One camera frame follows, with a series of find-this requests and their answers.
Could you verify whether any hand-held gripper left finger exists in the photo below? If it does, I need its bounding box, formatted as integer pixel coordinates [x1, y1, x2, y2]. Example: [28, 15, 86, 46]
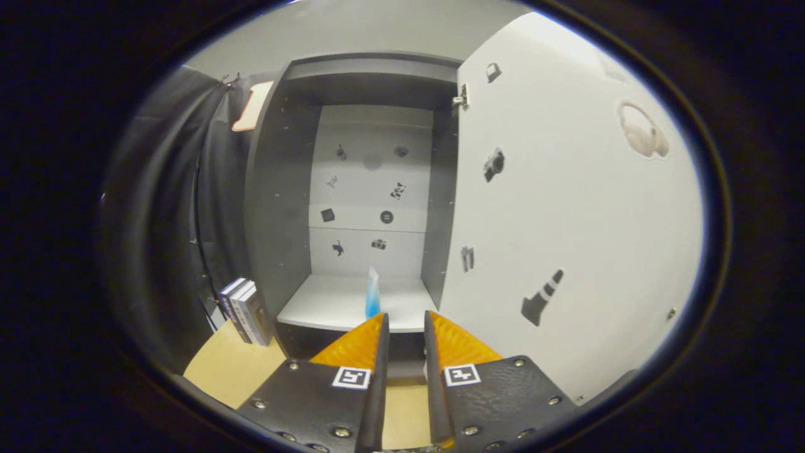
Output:
[236, 312, 391, 452]

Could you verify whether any upright book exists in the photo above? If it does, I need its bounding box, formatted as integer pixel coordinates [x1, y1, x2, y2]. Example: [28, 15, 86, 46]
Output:
[229, 281, 258, 342]
[218, 277, 249, 328]
[239, 286, 276, 347]

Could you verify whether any white cabinet door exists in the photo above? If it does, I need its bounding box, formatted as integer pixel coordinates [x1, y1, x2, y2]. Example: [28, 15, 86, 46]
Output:
[437, 11, 705, 403]

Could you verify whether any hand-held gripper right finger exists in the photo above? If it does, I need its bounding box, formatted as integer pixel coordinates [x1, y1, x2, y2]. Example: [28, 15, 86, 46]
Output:
[423, 310, 578, 449]

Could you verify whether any grey cabinet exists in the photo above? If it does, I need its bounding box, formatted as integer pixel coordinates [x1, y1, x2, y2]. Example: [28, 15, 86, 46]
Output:
[242, 50, 463, 378]

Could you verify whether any black backdrop cloth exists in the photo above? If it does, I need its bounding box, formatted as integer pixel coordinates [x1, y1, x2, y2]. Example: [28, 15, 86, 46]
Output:
[101, 66, 284, 378]

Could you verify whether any white and blue packet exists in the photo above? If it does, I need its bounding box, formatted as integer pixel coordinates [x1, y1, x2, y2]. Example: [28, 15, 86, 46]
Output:
[365, 267, 382, 320]

